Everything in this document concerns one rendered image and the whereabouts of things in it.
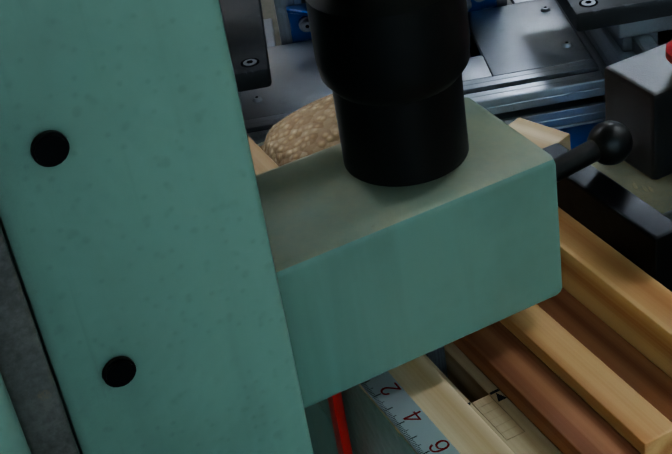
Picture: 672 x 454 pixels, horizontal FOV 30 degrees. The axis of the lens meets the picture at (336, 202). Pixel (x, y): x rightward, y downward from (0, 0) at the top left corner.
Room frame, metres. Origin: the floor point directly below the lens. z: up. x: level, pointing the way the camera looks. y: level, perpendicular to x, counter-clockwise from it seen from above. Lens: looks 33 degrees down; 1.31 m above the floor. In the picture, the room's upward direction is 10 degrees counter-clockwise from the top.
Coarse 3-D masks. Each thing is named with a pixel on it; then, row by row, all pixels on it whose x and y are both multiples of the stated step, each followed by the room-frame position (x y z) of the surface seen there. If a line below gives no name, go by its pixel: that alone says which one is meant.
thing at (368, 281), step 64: (512, 128) 0.45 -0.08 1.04; (320, 192) 0.42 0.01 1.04; (384, 192) 0.42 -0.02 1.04; (448, 192) 0.41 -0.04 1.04; (512, 192) 0.41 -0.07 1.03; (320, 256) 0.38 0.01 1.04; (384, 256) 0.39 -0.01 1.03; (448, 256) 0.40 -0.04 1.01; (512, 256) 0.41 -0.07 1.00; (320, 320) 0.38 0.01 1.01; (384, 320) 0.39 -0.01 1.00; (448, 320) 0.40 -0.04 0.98; (320, 384) 0.38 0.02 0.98
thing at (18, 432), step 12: (0, 372) 0.27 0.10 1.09; (0, 384) 0.27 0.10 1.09; (0, 396) 0.27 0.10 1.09; (0, 408) 0.27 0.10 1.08; (12, 408) 0.27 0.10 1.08; (0, 420) 0.27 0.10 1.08; (12, 420) 0.27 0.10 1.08; (0, 432) 0.27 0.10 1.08; (12, 432) 0.27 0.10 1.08; (0, 444) 0.26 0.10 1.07; (12, 444) 0.27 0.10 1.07; (24, 444) 0.27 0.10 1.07
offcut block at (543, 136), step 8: (520, 120) 0.62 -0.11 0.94; (528, 120) 0.62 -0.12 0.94; (520, 128) 0.61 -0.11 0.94; (528, 128) 0.61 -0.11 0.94; (536, 128) 0.61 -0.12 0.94; (544, 128) 0.61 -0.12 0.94; (552, 128) 0.61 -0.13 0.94; (528, 136) 0.60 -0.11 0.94; (536, 136) 0.60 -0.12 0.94; (544, 136) 0.60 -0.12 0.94; (552, 136) 0.60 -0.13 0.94; (560, 136) 0.60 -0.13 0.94; (568, 136) 0.60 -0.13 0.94; (536, 144) 0.59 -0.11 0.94; (544, 144) 0.59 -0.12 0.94; (568, 144) 0.59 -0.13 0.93
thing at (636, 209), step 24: (552, 144) 0.50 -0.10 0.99; (576, 192) 0.46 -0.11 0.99; (600, 192) 0.45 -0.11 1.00; (624, 192) 0.45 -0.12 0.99; (576, 216) 0.46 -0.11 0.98; (600, 216) 0.45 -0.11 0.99; (624, 216) 0.43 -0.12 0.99; (648, 216) 0.43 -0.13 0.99; (624, 240) 0.43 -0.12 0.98; (648, 240) 0.42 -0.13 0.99; (648, 264) 0.42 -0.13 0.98
